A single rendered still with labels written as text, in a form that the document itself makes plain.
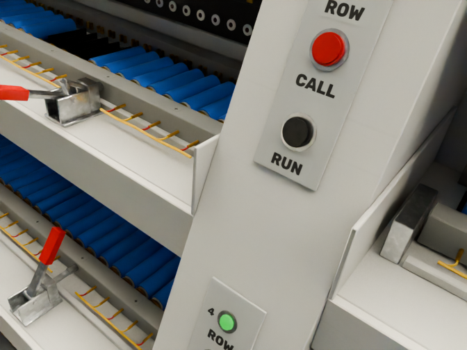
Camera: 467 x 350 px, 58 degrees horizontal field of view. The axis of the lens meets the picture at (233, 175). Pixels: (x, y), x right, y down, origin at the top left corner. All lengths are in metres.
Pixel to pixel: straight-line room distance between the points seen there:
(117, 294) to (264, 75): 0.28
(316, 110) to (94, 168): 0.18
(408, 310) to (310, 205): 0.07
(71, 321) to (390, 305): 0.31
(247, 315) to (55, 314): 0.25
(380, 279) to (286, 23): 0.15
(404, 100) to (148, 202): 0.18
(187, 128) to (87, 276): 0.21
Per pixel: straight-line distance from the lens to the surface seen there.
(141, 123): 0.35
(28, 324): 0.46
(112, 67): 0.43
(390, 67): 0.21
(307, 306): 0.24
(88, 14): 0.58
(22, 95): 0.34
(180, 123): 0.32
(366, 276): 0.25
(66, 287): 0.48
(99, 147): 0.33
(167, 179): 0.29
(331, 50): 0.21
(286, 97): 0.22
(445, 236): 0.28
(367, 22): 0.21
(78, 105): 0.37
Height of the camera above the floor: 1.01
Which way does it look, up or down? 17 degrees down
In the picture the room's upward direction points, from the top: 19 degrees clockwise
